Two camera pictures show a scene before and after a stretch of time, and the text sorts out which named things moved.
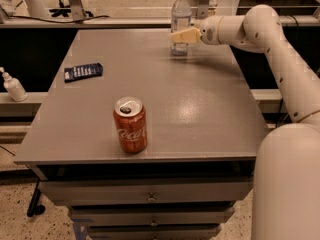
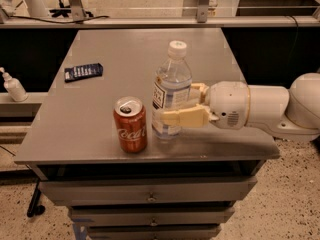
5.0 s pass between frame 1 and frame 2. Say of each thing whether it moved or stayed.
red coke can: stayed
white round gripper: moved
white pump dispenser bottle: stayed
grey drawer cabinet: stayed
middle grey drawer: stayed
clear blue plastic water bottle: moved
